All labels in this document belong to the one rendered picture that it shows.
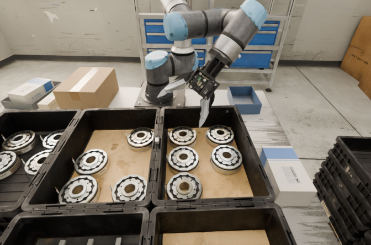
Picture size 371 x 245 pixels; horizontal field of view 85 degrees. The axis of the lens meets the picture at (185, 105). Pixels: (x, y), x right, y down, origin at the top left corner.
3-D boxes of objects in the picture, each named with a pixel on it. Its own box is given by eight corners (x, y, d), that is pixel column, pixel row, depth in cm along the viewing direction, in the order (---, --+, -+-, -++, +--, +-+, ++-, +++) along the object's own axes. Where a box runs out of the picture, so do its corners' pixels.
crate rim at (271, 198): (161, 111, 81) (160, 106, 79) (236, 110, 82) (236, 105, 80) (151, 211, 48) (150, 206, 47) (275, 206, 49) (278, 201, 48)
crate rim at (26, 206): (84, 113, 80) (83, 108, 78) (161, 111, 81) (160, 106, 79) (21, 216, 47) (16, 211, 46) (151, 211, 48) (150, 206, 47)
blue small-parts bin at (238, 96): (226, 95, 129) (228, 85, 125) (250, 95, 129) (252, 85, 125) (232, 114, 113) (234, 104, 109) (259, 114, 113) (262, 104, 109)
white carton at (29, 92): (41, 89, 135) (36, 77, 130) (56, 91, 132) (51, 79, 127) (14, 106, 119) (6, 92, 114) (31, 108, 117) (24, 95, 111)
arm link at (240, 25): (254, 16, 58) (276, 19, 51) (230, 48, 60) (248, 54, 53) (238, -4, 54) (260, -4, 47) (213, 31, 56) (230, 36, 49)
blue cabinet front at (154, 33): (148, 65, 262) (143, 19, 230) (204, 66, 259) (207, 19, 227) (148, 65, 260) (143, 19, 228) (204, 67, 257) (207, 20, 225)
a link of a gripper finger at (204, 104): (199, 132, 55) (200, 99, 54) (198, 126, 61) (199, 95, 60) (210, 132, 55) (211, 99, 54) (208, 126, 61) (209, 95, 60)
